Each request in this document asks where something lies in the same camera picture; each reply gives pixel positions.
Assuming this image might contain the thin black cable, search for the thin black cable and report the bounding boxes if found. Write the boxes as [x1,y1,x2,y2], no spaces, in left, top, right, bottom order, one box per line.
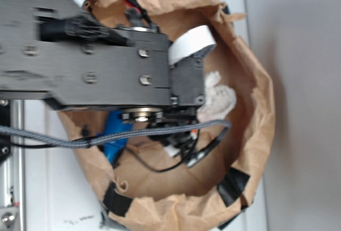
[125,129,200,173]

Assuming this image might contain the aluminium rail with bracket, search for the aluminium rail with bracket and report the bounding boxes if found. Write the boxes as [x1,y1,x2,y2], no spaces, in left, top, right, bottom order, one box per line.
[1,100,27,230]

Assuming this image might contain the grey braided cable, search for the grey braided cable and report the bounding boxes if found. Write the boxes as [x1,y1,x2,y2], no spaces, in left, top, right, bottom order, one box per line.
[0,119,232,150]

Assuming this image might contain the blue plastic cylinder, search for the blue plastic cylinder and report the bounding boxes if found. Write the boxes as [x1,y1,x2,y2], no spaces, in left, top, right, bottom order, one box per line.
[96,110,134,166]

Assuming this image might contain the brown paper bag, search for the brown paper bag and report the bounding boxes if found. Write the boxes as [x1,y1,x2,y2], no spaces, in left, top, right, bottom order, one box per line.
[74,0,275,230]

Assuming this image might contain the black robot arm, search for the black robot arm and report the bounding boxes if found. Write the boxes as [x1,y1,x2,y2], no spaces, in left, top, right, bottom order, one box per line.
[1,0,205,111]

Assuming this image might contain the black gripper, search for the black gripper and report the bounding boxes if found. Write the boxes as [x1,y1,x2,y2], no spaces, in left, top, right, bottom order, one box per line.
[168,25,216,108]

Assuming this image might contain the crumpled white paper ball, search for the crumpled white paper ball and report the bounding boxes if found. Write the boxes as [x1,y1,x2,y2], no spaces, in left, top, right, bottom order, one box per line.
[197,71,237,122]

